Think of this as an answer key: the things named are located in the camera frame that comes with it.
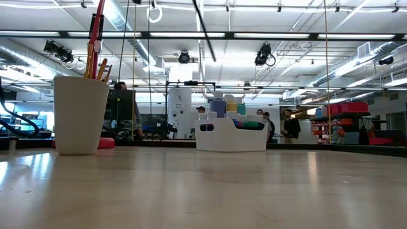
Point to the shelf with red bins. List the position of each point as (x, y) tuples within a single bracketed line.
[(349, 107)]

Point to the large teal paint bottle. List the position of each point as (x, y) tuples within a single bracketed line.
[(241, 109)]

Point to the white cylindrical tank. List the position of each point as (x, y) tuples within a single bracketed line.
[(179, 108)]

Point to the large yellow paint bottle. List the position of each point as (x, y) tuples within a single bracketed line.
[(231, 106)]

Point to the person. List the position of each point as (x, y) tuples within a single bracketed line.
[(291, 127), (200, 109), (271, 127), (259, 112), (120, 86)]

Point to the white storage bin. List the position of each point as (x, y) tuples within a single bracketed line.
[(232, 140)]

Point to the black overhead camera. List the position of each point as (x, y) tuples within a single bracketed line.
[(263, 54)]

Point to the black overhead rig frame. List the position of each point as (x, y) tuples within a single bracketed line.
[(229, 35)]

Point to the large blue paint bottle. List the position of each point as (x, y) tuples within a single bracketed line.
[(218, 108)]

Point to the white cup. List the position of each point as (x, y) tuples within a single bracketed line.
[(81, 117)]

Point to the wide orange bristle paintbrush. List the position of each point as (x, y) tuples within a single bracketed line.
[(89, 63)]

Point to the black ceiling camera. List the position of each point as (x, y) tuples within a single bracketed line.
[(58, 51), (183, 57)]

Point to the black paintbrush orange bristles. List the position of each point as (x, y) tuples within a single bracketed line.
[(101, 70)]

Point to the black stand frame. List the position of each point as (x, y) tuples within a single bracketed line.
[(190, 83)]

